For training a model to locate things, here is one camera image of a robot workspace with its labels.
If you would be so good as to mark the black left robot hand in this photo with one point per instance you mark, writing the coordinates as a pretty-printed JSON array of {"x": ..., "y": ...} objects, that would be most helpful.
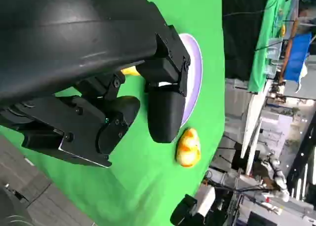
[{"x": 61, "y": 50}]

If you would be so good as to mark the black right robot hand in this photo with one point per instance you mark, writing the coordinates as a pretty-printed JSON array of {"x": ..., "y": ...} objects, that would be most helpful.
[{"x": 184, "y": 211}]

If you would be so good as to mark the orange and white toy bread roll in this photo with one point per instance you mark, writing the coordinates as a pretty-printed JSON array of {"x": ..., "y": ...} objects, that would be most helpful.
[
  {"x": 188, "y": 148},
  {"x": 130, "y": 71}
]

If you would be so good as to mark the white workshop desk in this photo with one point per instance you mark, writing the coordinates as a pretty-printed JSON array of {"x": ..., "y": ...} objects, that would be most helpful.
[{"x": 254, "y": 127}]

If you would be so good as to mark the lilac plate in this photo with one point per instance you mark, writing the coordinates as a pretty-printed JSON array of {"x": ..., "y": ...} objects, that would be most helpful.
[{"x": 196, "y": 70}]

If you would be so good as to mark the black backdrop curtain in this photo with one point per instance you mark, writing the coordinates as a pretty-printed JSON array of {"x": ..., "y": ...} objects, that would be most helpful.
[{"x": 238, "y": 38}]

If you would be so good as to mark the green cloth on workshop table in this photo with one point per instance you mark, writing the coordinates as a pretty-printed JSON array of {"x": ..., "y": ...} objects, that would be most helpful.
[{"x": 265, "y": 45}]

